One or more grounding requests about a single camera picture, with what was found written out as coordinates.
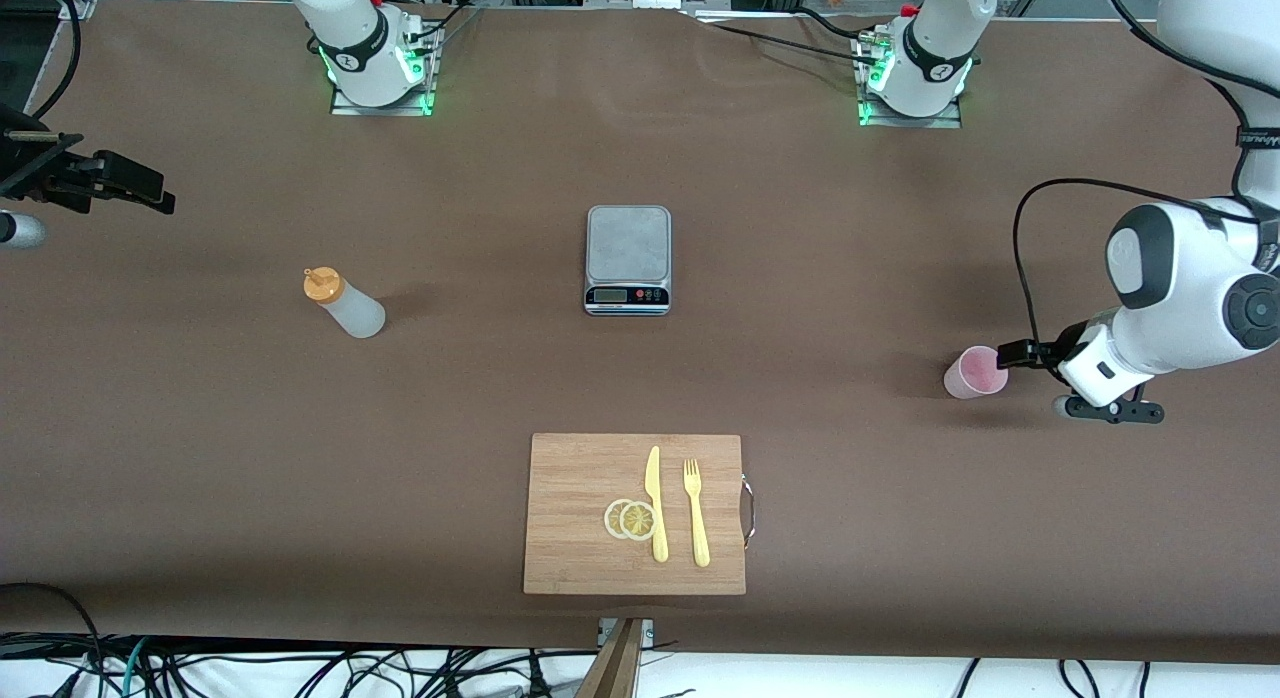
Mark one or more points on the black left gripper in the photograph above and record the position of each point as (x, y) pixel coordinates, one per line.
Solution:
(1050, 352)

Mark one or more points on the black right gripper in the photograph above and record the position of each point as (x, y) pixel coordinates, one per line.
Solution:
(38, 167)

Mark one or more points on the pink plastic cup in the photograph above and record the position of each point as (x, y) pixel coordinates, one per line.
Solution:
(965, 383)

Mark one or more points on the translucent sauce bottle orange cap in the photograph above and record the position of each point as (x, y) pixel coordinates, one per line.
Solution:
(355, 313)

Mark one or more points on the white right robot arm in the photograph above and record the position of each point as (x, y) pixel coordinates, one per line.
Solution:
(355, 38)

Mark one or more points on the yellow plastic fork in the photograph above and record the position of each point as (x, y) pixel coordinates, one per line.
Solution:
(700, 538)

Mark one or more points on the yellow plastic knife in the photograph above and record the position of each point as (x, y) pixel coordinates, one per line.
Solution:
(658, 538)

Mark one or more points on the silver digital kitchen scale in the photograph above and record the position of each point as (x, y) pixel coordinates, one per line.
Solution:
(628, 243)

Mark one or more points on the lemon slice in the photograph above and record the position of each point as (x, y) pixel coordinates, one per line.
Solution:
(611, 518)
(637, 521)

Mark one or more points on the bamboo cutting board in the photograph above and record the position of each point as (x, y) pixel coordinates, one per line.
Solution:
(570, 538)

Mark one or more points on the small metal bracket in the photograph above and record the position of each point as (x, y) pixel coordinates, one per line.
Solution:
(648, 630)

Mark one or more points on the wooden post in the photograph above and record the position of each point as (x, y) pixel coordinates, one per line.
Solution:
(615, 668)

